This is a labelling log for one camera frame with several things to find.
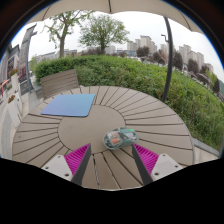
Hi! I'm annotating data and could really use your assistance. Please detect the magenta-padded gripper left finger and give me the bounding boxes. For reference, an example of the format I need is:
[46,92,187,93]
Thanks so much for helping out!
[40,142,93,187]

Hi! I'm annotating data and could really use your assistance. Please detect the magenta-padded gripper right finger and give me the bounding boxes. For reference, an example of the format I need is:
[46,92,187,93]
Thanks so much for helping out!
[131,142,184,187]

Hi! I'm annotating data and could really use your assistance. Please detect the transparent computer mouse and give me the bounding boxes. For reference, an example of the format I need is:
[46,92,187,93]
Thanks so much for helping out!
[102,126,140,151]

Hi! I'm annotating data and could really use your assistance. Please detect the blue mouse pad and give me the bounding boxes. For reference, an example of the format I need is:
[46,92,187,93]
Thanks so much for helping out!
[40,93,97,118]

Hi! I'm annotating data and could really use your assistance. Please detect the slatted wooden chair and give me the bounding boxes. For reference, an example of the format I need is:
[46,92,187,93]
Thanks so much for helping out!
[39,68,80,100]

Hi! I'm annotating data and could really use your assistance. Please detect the green hedge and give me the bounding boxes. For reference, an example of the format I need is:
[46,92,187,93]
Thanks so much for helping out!
[33,54,224,151]

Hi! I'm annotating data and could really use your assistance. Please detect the black curved parasol pole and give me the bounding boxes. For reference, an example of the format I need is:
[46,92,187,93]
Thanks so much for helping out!
[160,15,175,104]

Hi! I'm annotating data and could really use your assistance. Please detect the dark sign pillar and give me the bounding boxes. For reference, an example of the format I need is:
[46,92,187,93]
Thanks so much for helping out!
[18,23,38,96]

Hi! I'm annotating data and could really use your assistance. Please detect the far apartment buildings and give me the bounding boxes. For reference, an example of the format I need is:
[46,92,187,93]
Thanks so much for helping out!
[126,34,215,74]

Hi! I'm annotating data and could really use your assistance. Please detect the thin sparse tree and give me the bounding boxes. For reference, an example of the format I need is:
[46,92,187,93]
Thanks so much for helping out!
[43,9,94,59]

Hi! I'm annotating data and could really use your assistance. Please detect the bushy green tree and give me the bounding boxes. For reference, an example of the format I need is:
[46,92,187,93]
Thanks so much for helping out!
[78,13,131,56]

